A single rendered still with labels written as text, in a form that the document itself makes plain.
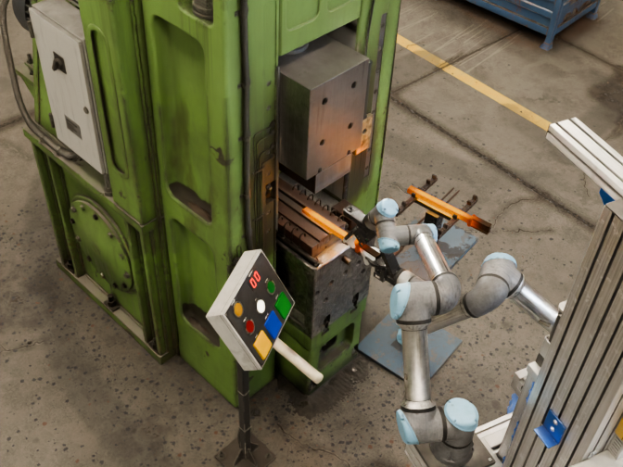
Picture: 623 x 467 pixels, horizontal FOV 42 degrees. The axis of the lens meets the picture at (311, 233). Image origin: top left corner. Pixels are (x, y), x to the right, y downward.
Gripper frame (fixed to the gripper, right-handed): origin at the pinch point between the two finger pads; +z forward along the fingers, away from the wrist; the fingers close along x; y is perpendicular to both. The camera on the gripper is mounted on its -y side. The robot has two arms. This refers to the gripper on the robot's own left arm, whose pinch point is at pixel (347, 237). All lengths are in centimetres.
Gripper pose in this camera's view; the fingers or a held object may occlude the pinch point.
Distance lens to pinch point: 328.0
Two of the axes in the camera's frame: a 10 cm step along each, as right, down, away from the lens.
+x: 7.0, -4.7, 5.3
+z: -3.8, 3.8, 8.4
